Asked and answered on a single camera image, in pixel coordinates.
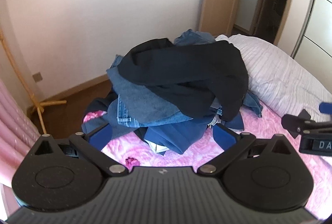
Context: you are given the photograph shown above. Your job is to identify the navy blue garment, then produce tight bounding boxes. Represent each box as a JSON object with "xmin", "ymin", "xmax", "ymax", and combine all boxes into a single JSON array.
[{"xmin": 143, "ymin": 112, "xmax": 245, "ymax": 155}]

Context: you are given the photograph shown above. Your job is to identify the small blue denim jeans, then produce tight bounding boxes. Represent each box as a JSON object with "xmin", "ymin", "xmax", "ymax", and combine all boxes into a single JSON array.
[{"xmin": 173, "ymin": 29, "xmax": 216, "ymax": 46}]

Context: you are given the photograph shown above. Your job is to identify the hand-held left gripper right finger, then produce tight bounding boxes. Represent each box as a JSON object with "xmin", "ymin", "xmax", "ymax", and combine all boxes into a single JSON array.
[{"xmin": 197, "ymin": 125, "xmax": 294, "ymax": 176}]

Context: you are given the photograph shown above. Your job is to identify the pink floral blanket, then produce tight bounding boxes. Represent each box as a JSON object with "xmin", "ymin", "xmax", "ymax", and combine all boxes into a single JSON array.
[{"xmin": 82, "ymin": 100, "xmax": 332, "ymax": 222}]

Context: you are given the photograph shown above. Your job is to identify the large blue denim jeans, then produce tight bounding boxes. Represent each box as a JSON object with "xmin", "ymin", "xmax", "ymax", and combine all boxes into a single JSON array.
[{"xmin": 106, "ymin": 54, "xmax": 223, "ymax": 128}]

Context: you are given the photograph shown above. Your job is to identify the black pants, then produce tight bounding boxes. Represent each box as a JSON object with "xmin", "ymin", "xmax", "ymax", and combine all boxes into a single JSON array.
[{"xmin": 118, "ymin": 38, "xmax": 250, "ymax": 122}]

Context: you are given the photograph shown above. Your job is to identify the dark navy cloth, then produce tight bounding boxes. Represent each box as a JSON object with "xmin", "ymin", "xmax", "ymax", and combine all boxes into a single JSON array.
[{"xmin": 82, "ymin": 98, "xmax": 118, "ymax": 136}]

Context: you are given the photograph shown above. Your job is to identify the wooden coat rack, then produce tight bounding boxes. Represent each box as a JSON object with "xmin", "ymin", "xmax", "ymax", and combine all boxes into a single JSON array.
[{"xmin": 0, "ymin": 0, "xmax": 67, "ymax": 135}]

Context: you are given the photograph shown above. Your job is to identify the faded blue denim jeans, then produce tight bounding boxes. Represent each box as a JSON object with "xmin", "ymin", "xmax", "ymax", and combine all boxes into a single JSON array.
[{"xmin": 242, "ymin": 90, "xmax": 264, "ymax": 118}]

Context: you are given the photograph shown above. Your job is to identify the white sliding wardrobe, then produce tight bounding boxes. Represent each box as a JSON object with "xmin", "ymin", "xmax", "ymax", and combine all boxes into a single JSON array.
[{"xmin": 290, "ymin": 0, "xmax": 332, "ymax": 90}]

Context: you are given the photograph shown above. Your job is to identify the striped white cloth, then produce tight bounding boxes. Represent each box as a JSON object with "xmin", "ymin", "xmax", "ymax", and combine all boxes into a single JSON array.
[{"xmin": 207, "ymin": 114, "xmax": 221, "ymax": 126}]

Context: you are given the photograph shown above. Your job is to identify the pink curtain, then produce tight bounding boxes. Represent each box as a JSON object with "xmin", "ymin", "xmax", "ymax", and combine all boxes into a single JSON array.
[{"xmin": 0, "ymin": 76, "xmax": 40, "ymax": 185}]

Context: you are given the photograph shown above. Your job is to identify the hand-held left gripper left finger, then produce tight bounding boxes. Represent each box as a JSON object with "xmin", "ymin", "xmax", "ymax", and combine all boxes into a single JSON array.
[{"xmin": 33, "ymin": 123, "xmax": 127, "ymax": 176}]

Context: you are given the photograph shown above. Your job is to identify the white striped pillow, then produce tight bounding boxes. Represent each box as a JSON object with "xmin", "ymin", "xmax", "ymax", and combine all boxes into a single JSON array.
[{"xmin": 214, "ymin": 33, "xmax": 332, "ymax": 123}]

